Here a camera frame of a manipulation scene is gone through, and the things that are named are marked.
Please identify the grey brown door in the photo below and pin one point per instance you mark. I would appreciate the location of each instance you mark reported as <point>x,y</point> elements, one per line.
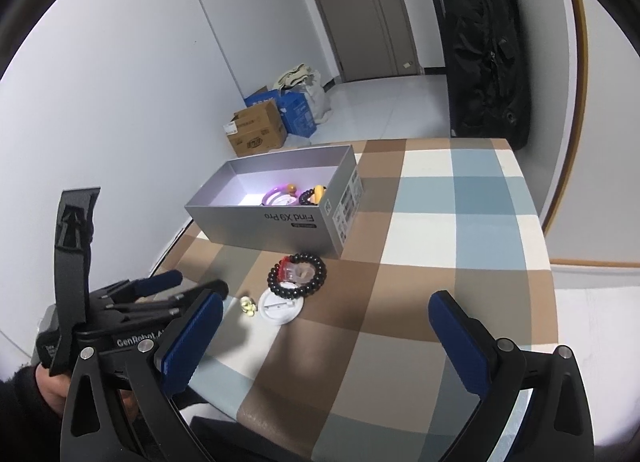
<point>360,17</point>

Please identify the brown cardboard carton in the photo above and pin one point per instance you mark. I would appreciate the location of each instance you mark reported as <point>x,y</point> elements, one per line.
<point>257,132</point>

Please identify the yellow orange charm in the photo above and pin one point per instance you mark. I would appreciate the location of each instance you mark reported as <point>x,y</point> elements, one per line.
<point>315,195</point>

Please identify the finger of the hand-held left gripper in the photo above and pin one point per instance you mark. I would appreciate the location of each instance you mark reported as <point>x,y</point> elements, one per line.
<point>212,288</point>
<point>160,280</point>

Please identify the person's left forearm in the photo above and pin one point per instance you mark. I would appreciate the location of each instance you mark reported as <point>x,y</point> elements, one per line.
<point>20,422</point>

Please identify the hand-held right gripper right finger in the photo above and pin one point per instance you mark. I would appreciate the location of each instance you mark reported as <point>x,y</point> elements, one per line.
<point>457,342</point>

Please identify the yellow green charm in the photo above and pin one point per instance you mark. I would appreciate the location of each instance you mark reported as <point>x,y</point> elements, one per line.
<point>248,305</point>

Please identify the person's left hand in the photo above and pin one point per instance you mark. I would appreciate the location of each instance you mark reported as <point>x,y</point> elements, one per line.
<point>50,392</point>

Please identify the white cabinet with wood trim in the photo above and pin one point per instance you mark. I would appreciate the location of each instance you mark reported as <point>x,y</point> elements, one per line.
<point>600,142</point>

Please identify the black backpack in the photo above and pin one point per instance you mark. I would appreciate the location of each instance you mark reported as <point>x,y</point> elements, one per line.
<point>480,67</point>

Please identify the grey cardboard box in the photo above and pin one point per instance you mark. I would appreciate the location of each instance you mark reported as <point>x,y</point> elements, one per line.
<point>260,229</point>

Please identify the red charm packet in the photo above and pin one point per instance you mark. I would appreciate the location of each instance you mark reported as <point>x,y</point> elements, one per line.
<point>291,267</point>

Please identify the checkered tablecloth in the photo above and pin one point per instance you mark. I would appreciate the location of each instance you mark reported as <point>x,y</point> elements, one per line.
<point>425,217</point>

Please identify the white round pin badge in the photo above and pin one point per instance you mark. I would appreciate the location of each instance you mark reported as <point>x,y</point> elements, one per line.
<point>280,312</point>
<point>286,202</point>

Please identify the blue cardboard box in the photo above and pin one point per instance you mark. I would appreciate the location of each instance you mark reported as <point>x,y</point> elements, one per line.
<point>300,115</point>

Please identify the white plastic bag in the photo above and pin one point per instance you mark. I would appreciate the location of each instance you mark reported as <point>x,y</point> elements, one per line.
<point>320,100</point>

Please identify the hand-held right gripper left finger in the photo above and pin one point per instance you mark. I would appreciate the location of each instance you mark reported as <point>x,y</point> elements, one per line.
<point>192,342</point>

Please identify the beige folded cloth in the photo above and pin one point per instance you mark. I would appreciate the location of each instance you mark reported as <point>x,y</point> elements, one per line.
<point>297,76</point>

